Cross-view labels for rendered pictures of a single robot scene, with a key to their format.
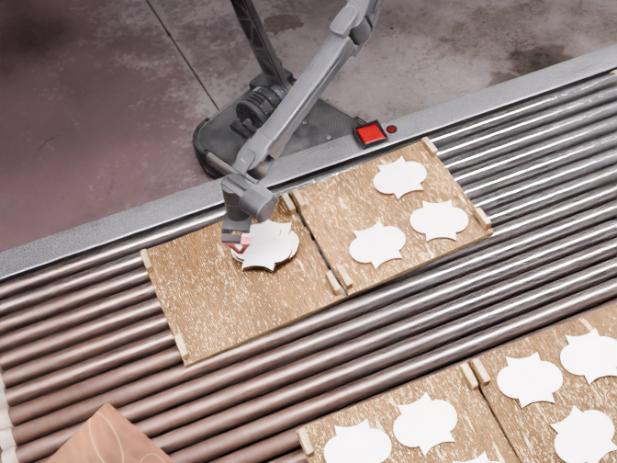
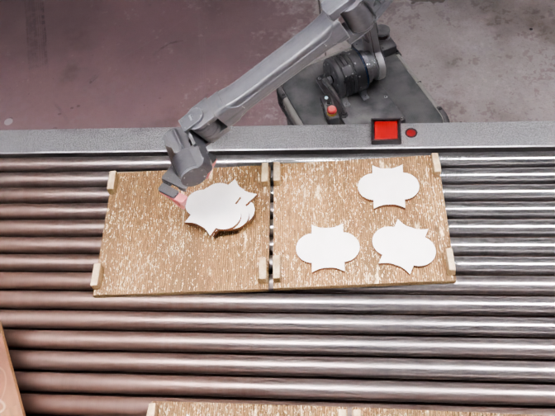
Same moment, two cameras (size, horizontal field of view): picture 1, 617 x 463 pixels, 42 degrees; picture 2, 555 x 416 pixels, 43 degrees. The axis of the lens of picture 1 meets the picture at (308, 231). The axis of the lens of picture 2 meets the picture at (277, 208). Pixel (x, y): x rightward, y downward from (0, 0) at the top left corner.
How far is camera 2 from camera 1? 64 cm
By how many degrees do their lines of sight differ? 16
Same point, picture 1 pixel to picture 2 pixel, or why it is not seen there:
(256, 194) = (189, 156)
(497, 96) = (543, 134)
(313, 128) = (391, 105)
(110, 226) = (106, 139)
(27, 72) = not seen: outside the picture
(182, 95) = not seen: hidden behind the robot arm
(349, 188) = (333, 180)
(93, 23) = not seen: outside the picture
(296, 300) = (221, 273)
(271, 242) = (223, 207)
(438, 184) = (425, 207)
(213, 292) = (154, 235)
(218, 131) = (304, 80)
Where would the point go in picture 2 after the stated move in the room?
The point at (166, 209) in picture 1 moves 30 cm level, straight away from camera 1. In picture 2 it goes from (159, 140) to (177, 59)
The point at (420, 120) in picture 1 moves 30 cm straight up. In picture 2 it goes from (446, 134) to (460, 49)
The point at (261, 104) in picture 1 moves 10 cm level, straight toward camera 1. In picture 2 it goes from (343, 66) to (337, 86)
